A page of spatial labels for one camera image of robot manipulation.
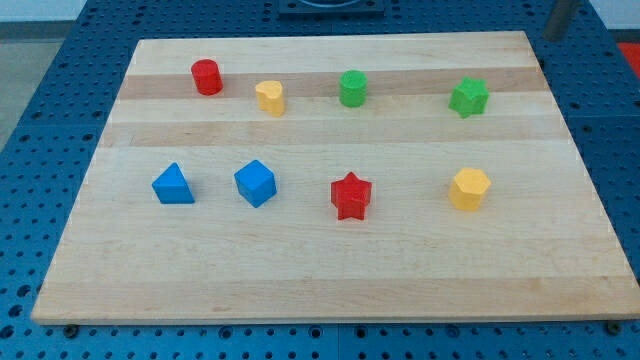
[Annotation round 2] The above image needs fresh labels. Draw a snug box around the red star block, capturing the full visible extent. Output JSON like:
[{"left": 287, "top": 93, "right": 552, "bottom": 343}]
[{"left": 330, "top": 172, "right": 372, "bottom": 221}]

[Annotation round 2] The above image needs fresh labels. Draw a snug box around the red cylinder block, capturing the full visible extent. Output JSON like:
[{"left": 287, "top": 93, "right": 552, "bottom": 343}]
[{"left": 191, "top": 59, "right": 224, "bottom": 96}]

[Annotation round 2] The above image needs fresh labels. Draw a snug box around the blue cube block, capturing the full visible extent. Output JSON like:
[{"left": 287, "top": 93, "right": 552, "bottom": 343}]
[{"left": 234, "top": 160, "right": 277, "bottom": 208}]

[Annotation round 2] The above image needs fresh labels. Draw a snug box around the yellow hexagon block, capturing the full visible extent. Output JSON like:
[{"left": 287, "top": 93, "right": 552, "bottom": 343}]
[{"left": 448, "top": 168, "right": 491, "bottom": 211}]

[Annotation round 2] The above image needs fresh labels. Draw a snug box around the wooden board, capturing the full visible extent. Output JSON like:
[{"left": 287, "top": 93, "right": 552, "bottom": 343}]
[{"left": 31, "top": 31, "right": 639, "bottom": 325}]

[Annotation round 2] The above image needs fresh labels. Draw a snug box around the yellow heart block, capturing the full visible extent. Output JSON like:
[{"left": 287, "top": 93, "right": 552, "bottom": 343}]
[{"left": 255, "top": 80, "right": 285, "bottom": 117}]

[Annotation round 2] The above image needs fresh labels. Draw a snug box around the green star block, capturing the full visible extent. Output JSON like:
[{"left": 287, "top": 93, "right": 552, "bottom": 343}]
[{"left": 448, "top": 76, "right": 490, "bottom": 118}]

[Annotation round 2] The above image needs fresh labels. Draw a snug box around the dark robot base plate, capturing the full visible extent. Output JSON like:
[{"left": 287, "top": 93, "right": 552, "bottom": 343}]
[{"left": 274, "top": 0, "right": 386, "bottom": 17}]

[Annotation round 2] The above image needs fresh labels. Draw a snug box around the green cylinder block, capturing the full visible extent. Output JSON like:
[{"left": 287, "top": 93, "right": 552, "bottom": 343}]
[{"left": 339, "top": 70, "right": 368, "bottom": 108}]

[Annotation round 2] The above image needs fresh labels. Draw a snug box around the grey robot arm rod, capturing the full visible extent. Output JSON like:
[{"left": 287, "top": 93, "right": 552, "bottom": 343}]
[{"left": 542, "top": 0, "right": 581, "bottom": 42}]

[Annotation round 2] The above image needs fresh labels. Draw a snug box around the blue triangle block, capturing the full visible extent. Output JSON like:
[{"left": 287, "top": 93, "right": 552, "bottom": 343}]
[{"left": 151, "top": 162, "right": 195, "bottom": 204}]

